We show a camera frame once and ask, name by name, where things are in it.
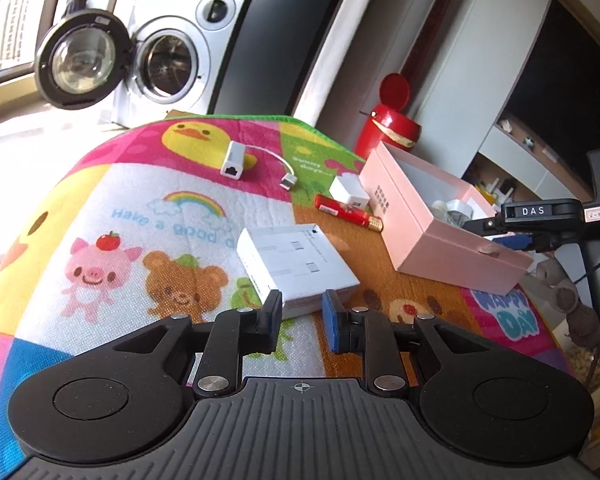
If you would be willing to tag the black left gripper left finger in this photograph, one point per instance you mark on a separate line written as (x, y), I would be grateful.
(232, 335)

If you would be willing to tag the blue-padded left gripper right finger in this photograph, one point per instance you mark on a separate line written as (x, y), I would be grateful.
(370, 335)

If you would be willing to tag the white cable packaging box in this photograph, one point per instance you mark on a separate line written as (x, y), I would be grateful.
(299, 262)

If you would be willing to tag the red patterned lighter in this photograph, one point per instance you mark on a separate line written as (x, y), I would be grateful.
(348, 213)

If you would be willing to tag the pink cardboard box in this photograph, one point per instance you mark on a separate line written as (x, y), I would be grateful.
(402, 188)

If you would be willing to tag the colourful cartoon play mat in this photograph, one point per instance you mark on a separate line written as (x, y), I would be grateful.
(145, 226)

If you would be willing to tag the white ethernet USB adapter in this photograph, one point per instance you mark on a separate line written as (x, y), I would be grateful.
(238, 158)

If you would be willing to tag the red goblet trash bin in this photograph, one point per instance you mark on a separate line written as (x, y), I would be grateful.
(386, 123)

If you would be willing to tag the silver front-load washing machine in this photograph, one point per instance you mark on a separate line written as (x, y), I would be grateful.
(179, 50)

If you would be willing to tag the round black washer door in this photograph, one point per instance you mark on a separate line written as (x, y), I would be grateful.
(82, 59)

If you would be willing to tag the white wall shelf unit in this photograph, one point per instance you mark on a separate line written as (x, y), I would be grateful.
(516, 162)

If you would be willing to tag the white USB wall charger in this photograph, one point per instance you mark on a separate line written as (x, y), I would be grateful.
(347, 189)

